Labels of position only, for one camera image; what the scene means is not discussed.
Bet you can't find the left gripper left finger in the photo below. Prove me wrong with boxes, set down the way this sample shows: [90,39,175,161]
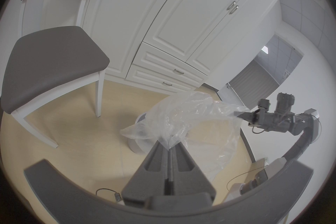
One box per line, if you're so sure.
[122,140,170,208]

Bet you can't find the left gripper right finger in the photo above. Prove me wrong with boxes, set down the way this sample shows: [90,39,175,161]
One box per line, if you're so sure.
[171,141,217,205]

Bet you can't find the white trash bin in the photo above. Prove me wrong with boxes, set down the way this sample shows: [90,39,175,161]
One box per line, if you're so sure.
[127,112,158,154]

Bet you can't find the clear plastic bag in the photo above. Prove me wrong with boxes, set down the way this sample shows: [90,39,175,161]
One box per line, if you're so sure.
[119,90,250,183]

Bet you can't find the white wardrobe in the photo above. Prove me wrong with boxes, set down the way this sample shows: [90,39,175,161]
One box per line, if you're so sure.
[80,0,279,95]

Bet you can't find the white chair grey cushions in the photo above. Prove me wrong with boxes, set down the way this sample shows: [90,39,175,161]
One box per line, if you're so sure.
[1,0,110,150]

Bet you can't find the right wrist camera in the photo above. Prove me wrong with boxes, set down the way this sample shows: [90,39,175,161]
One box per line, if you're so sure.
[258,99,271,113]

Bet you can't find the thin black cable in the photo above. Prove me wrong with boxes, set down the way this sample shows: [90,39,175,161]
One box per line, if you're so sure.
[226,167,267,192]

